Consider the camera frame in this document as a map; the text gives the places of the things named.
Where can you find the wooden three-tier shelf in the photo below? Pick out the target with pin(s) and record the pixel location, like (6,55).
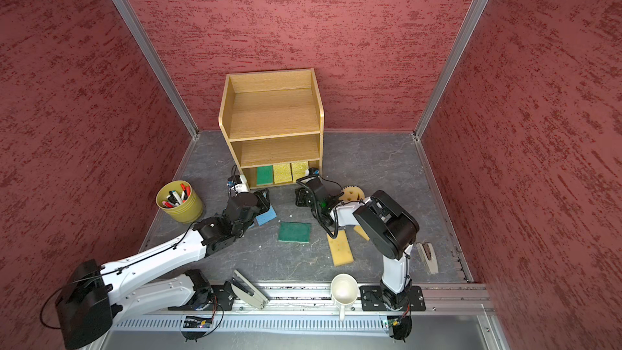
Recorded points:
(271,118)

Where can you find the right light blue sponge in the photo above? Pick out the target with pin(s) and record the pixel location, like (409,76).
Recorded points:
(266,217)

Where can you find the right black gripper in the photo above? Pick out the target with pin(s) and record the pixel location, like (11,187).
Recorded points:
(300,198)

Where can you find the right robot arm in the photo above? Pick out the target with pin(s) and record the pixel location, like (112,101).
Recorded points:
(389,226)

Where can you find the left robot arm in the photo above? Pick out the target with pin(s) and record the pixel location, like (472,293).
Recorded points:
(97,296)

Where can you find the markers in cup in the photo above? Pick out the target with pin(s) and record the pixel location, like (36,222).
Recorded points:
(174,194)

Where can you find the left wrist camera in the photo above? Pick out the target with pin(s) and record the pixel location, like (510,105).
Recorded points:
(237,184)

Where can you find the white mug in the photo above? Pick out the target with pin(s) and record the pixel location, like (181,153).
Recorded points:
(344,291)

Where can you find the bright green sponge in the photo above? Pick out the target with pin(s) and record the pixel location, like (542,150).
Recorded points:
(264,175)

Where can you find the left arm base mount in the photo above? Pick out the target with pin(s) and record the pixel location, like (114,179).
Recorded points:
(207,298)

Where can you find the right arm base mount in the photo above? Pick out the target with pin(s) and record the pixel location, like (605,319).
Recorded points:
(375,298)

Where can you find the beige stapler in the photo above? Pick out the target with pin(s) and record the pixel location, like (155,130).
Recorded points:
(428,257)

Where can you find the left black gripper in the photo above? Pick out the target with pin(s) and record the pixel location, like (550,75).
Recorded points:
(263,202)

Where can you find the yellow smiley face sponge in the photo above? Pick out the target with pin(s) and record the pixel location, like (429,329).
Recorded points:
(352,194)

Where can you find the dark green sponge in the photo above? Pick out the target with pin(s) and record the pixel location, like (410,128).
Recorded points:
(294,232)

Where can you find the grey stapler on rail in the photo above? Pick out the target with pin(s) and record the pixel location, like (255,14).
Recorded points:
(247,292)

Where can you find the yellow pen cup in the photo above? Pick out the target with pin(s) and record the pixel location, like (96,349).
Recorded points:
(188,212)

